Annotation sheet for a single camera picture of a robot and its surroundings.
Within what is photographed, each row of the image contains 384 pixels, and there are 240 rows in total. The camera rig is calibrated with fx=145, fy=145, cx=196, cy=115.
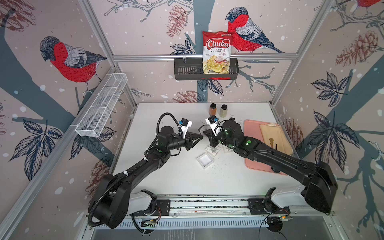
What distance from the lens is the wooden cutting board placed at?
3.15 ft

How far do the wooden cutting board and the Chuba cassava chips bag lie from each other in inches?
19.9

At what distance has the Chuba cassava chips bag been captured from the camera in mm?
848
